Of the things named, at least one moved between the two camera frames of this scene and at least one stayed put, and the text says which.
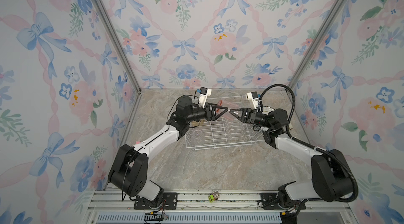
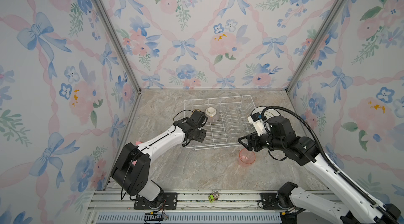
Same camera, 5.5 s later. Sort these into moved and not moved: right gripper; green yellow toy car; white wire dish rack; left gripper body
Moved: left gripper body; right gripper
Not moved: white wire dish rack; green yellow toy car
